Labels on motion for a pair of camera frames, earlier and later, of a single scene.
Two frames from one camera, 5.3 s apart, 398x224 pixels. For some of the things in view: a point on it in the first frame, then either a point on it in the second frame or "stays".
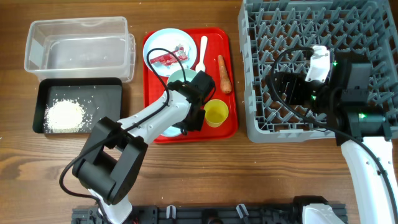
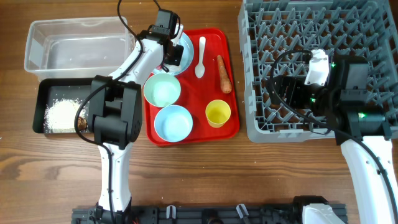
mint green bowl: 178,74 -> 161,90
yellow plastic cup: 216,112 stays
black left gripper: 197,124 -> 176,58
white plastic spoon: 201,66 stays
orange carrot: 225,81 stays
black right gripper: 296,81 stays
